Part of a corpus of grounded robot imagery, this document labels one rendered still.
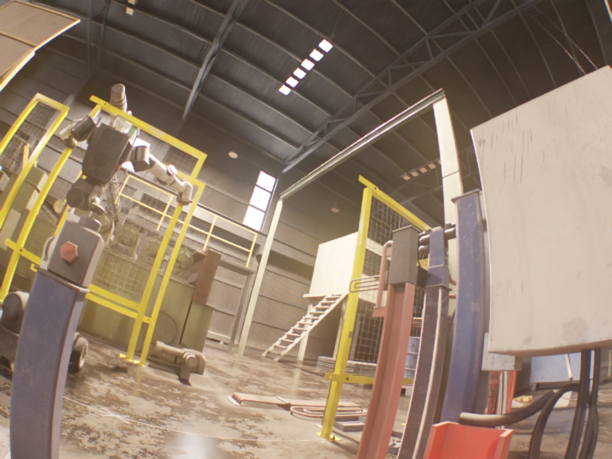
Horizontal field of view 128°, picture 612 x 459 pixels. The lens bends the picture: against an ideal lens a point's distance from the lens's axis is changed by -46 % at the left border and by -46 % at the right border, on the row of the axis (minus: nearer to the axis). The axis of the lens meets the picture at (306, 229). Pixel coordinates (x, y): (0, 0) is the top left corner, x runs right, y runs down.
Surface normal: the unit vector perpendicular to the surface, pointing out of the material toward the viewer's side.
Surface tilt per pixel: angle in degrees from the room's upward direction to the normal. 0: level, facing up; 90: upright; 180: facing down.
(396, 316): 90
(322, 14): 173
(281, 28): 173
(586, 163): 90
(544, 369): 90
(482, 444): 90
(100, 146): 122
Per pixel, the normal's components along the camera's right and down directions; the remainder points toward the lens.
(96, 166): 0.52, 0.36
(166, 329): 0.58, -0.23
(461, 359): -0.81, -0.39
